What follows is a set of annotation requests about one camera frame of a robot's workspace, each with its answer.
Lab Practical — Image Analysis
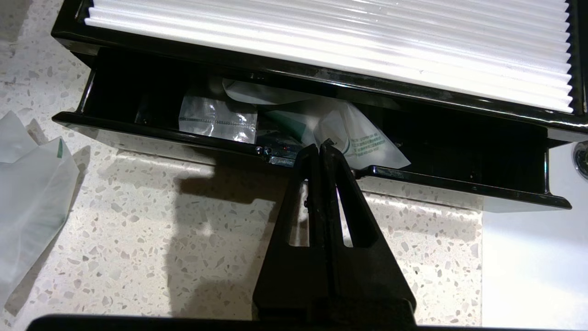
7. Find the flat clear sealed packet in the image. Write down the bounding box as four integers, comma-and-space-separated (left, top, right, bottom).
178, 85, 258, 144

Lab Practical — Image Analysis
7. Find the white sink basin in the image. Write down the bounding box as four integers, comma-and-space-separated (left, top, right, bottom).
481, 138, 588, 331

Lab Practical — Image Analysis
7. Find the chrome drain plug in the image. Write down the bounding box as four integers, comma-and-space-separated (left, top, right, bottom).
573, 142, 588, 180

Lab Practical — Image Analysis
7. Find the white ribbed mat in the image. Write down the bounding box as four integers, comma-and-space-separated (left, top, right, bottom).
85, 0, 575, 113

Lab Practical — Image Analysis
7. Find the white packet green print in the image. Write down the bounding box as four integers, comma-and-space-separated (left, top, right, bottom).
223, 78, 411, 169

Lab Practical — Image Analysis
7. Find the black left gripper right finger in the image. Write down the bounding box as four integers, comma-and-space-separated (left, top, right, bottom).
322, 140, 418, 322

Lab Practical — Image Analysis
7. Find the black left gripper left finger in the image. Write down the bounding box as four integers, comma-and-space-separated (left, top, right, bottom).
253, 144, 329, 322

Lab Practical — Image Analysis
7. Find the crumpled clear plastic sachet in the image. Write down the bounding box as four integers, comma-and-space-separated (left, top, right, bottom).
0, 110, 79, 308

